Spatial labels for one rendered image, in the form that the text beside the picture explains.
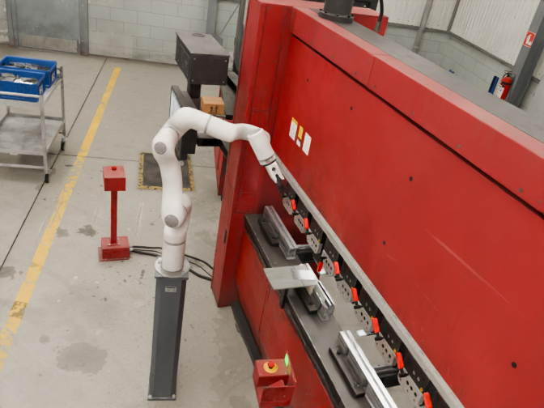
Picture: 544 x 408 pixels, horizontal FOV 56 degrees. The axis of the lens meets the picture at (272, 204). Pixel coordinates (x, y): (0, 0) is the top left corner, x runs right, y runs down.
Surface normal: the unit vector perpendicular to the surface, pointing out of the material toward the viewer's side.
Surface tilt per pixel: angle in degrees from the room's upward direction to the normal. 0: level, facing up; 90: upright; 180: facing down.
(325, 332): 0
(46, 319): 0
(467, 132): 90
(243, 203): 90
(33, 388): 0
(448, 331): 90
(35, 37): 90
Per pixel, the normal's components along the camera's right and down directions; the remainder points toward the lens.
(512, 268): -0.93, 0.04
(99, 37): 0.14, 0.52
